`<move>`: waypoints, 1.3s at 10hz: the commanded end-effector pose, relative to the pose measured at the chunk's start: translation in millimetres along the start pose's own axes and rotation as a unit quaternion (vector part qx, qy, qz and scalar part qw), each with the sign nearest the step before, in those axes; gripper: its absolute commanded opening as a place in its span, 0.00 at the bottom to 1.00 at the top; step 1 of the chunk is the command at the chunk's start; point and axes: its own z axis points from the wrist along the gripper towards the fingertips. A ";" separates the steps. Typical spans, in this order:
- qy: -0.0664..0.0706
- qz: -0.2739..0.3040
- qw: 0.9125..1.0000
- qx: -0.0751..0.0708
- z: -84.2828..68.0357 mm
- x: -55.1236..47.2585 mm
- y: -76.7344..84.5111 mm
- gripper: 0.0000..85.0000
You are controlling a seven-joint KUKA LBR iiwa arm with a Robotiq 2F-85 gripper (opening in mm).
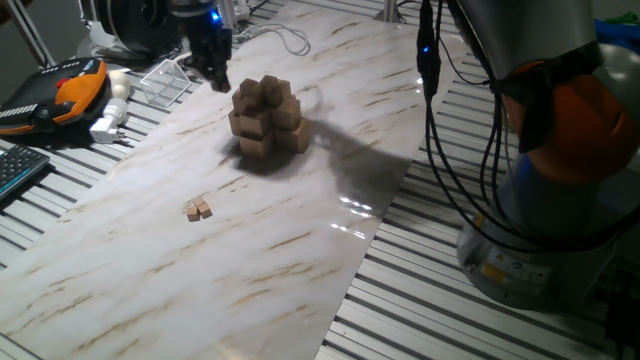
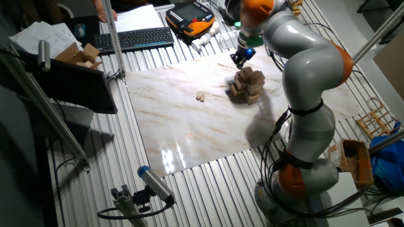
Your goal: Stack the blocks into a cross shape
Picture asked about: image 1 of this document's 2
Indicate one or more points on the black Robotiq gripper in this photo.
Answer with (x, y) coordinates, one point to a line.
(207, 35)

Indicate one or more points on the large wooden cross block structure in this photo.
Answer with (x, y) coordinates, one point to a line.
(255, 125)

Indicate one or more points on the clear plastic box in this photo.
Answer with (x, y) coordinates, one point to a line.
(165, 82)

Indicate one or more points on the white power strip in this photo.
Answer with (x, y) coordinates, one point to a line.
(242, 7)

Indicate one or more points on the black round spool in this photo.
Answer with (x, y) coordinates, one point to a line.
(140, 25)

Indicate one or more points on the white egg shaped object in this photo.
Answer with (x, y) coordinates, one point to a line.
(120, 85)

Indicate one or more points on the white power adapter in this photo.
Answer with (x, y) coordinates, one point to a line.
(105, 131)

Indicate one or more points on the orange black teach pendant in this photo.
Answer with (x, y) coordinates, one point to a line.
(75, 95)

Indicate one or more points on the black computer keyboard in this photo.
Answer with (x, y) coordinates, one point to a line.
(20, 167)

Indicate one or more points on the white marble pattern board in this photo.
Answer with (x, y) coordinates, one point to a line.
(150, 300)

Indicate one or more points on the blue fabric bag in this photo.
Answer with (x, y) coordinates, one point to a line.
(617, 34)

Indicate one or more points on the green cloth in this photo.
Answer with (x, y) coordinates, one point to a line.
(625, 19)

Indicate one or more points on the aluminium frame strut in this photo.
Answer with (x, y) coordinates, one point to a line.
(389, 12)
(30, 32)

